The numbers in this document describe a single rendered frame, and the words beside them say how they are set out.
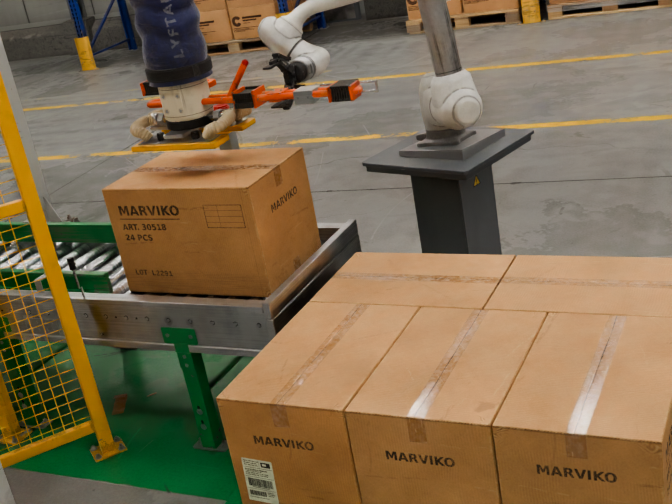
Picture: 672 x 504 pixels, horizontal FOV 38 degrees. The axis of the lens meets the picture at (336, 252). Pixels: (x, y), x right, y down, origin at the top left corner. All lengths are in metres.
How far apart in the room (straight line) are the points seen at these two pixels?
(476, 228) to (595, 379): 1.44
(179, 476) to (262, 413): 0.84
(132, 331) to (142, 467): 0.49
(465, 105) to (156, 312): 1.31
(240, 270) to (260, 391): 0.66
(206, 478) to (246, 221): 0.90
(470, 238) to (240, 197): 1.09
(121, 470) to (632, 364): 1.87
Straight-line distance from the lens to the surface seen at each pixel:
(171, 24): 3.24
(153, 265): 3.47
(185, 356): 3.38
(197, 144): 3.24
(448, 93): 3.54
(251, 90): 3.27
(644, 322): 2.81
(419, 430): 2.49
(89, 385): 3.59
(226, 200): 3.18
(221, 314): 3.20
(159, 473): 3.52
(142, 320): 3.41
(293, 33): 3.63
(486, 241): 3.95
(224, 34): 11.41
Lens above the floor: 1.87
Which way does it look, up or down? 22 degrees down
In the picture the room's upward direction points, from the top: 11 degrees counter-clockwise
